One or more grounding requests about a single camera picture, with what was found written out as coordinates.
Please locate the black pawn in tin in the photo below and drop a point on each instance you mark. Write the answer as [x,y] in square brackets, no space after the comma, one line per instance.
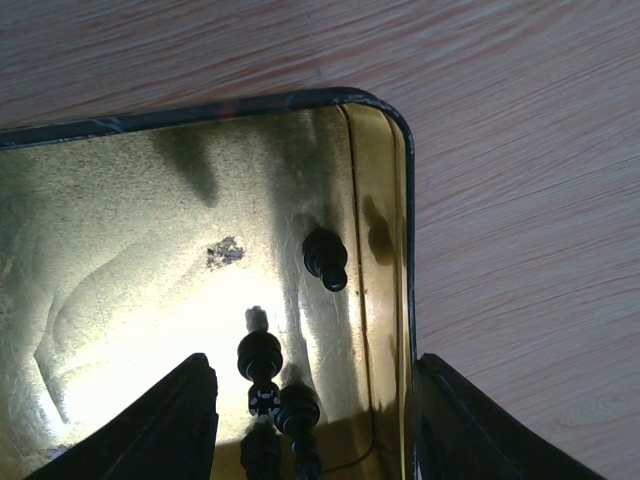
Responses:
[325,257]

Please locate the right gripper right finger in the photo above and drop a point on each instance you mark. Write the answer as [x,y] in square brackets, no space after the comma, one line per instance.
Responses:
[461,433]

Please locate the black knight in tin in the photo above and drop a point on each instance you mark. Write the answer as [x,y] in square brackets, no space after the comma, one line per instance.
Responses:
[261,454]

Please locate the gold metal tin tray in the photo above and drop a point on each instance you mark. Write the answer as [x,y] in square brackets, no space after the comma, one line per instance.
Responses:
[131,242]

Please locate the black rook in tin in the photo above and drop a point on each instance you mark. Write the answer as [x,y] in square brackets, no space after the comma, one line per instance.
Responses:
[260,360]

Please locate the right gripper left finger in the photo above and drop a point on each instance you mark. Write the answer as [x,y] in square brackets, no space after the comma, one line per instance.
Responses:
[168,433]

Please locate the black bishop in tin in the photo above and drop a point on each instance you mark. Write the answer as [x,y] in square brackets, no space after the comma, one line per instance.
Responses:
[299,414]

